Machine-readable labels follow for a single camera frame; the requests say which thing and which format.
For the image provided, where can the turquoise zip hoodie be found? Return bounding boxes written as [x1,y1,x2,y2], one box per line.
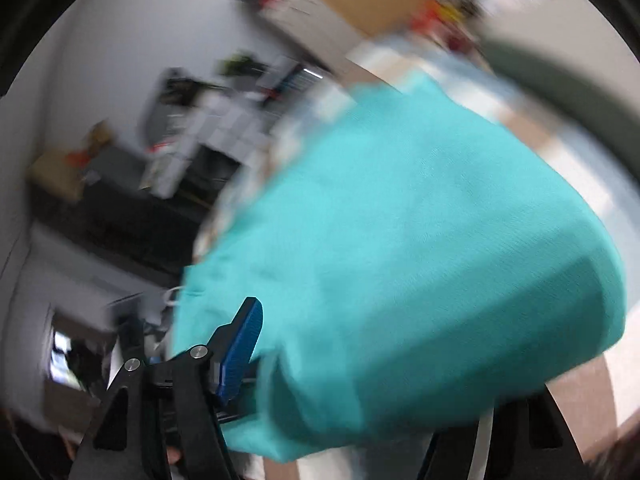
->
[173,72,626,462]

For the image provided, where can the black desk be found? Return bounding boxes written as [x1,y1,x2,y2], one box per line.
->
[27,145,239,287]

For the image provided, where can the white drawer cabinet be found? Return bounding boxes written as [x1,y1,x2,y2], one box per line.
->
[140,90,270,200]

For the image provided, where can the cardboard box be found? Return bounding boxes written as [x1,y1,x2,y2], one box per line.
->
[27,150,85,204]

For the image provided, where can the grey oval suitcase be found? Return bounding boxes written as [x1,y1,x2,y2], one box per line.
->
[139,67,198,151]

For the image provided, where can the plaid checkered bed sheet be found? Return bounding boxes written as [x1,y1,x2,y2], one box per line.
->
[192,38,639,479]

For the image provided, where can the grey upholstered headboard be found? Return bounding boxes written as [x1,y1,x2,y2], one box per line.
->
[474,0,640,187]

